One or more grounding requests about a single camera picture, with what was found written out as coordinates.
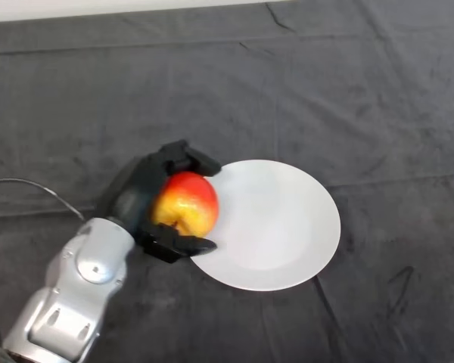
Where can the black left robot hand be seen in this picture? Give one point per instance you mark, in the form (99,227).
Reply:
(136,189)

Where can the red yellow apple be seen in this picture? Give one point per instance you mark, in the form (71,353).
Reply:
(187,206)

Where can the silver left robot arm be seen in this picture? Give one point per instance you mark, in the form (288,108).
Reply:
(75,287)

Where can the white round plate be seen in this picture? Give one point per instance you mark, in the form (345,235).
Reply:
(280,230)

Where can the black cloth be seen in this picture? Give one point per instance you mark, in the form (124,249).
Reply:
(287,94)

